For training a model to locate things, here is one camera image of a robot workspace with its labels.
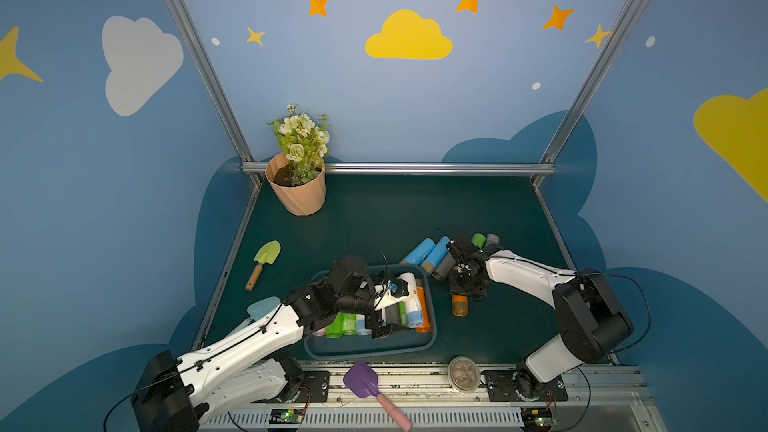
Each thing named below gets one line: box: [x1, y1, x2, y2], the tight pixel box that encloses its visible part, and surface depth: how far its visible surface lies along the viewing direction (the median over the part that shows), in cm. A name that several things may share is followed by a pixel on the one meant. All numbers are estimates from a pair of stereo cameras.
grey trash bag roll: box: [432, 252, 457, 281], surface depth 95 cm
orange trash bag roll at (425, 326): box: [416, 287, 431, 333], surface depth 84 cm
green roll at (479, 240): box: [471, 233, 487, 249], surface depth 103 cm
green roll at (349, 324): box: [342, 313, 357, 335], surface depth 82 cm
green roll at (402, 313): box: [398, 301, 409, 326], surface depth 83 cm
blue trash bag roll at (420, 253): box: [404, 238, 436, 266], surface depth 100 cm
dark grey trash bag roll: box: [385, 302, 401, 325], surface depth 85 cm
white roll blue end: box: [398, 278, 424, 329], surface depth 81 cm
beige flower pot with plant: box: [265, 103, 330, 216], surface depth 99 cm
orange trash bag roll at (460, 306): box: [452, 294, 469, 317], surface depth 87 cm
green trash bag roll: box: [325, 312, 343, 339], surface depth 82 cm
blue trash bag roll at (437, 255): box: [422, 236, 450, 273], surface depth 97 cm
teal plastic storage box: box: [303, 264, 437, 360], surface depth 81 cm
